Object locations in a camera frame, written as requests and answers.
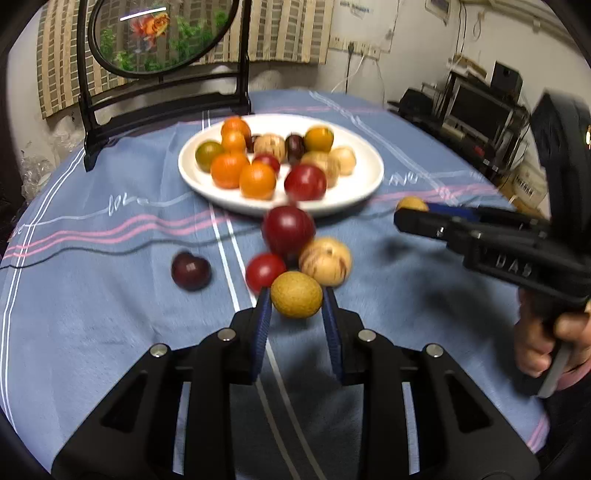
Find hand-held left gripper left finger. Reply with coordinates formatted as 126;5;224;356
51;286;273;480

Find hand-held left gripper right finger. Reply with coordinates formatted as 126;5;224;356
322;286;541;480

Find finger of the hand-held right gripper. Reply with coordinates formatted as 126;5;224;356
427;203;550;230
394;208;472;252

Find small yellow fruit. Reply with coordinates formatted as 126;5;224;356
396;196;430;213

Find small yellow-brown fruit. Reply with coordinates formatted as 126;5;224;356
270;271;324;319

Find white oval plate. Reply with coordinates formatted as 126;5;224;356
178;114;385;217

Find pale yellow round fruit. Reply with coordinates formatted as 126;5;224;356
330;146;358;176

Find large tan round fruit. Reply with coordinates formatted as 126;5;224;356
300;151;341;188

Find yellow-orange citrus fruit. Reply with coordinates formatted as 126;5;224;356
303;126;334;154

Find dark purple passion fruit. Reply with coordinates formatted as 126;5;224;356
285;134;305;166

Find orange tangerine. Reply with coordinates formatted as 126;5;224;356
211;152;251;189
222;130;247;153
239;161;278;200
221;116;252;137

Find small red plum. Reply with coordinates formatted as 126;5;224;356
252;154;281;174

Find tan speckled fruit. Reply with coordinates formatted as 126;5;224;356
253;134;287;162

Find green tangerine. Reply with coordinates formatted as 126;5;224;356
195;141;226;172

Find person's right hand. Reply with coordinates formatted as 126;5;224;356
513;286;591;377

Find cardboard box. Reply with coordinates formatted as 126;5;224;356
510;164;550;206

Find glossy red tomato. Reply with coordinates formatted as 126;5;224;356
245;253;288;294

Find pale speckled fruit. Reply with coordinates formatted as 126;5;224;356
298;237;353;288

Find black equipment rack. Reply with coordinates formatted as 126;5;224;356
399;69;532;185

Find black monitor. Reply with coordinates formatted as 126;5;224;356
443;76;527;139

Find black speaker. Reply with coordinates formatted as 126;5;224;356
490;61;523;104

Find blue plaid tablecloth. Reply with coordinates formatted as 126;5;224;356
0;90;550;480

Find beige checked curtain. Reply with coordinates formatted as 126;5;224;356
37;0;334;120

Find clear plastic bags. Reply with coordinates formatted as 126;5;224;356
18;115;88;195

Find goldfish embroidery table screen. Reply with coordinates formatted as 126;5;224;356
76;0;252;172

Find white power cable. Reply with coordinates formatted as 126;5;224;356
330;53;386;109

